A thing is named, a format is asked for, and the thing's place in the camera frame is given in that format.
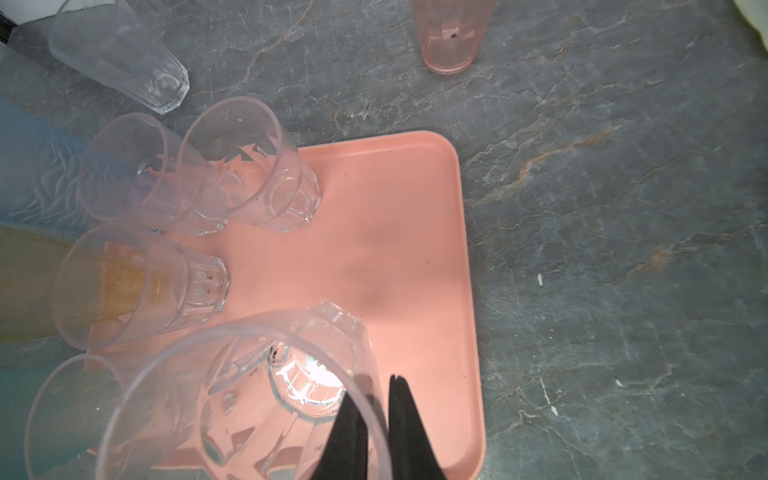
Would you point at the clear faceted glass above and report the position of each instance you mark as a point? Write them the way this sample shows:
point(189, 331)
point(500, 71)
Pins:
point(128, 174)

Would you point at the blue plastic cup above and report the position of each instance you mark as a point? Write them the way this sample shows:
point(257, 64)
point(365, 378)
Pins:
point(39, 174)

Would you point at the pink plastic tray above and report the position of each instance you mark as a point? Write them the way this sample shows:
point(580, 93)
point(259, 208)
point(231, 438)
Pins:
point(388, 245)

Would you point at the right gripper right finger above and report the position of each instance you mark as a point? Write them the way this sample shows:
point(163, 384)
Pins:
point(411, 453)

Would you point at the clear cup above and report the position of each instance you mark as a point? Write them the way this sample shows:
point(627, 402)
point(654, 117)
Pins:
point(120, 283)
point(88, 398)

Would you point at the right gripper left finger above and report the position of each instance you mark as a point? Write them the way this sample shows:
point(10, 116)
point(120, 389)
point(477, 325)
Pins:
point(345, 456)

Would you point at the yellow plastic cup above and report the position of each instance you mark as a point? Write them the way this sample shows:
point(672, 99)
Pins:
point(30, 261)

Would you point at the pink tinted glass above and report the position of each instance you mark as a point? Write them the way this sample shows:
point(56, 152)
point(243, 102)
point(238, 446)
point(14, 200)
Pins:
point(450, 33)

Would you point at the teal plastic cup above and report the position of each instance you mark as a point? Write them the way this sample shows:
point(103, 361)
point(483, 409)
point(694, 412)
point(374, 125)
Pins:
point(19, 387)

